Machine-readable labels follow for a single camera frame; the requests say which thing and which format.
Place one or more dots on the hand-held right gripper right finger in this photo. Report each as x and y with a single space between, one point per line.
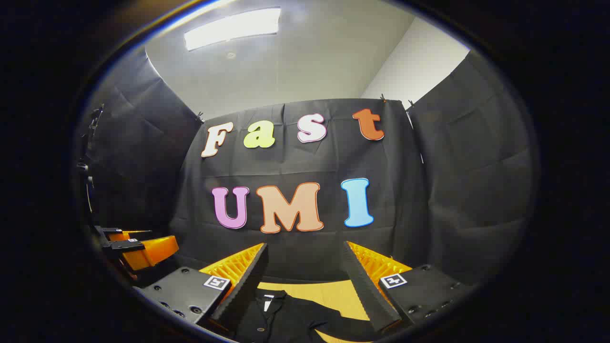
367 295

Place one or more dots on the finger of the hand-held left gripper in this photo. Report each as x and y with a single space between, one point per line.
152 252
119 236

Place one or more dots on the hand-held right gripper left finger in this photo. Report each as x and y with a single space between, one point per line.
248 286

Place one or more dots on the black collared shirt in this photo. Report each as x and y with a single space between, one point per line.
286 319

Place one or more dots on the black backdrop cloth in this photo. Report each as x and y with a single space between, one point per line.
295 162

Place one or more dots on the small round ceiling fixture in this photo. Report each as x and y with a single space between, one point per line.
231 55

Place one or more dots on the rectangular ceiling light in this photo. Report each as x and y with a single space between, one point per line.
233 28

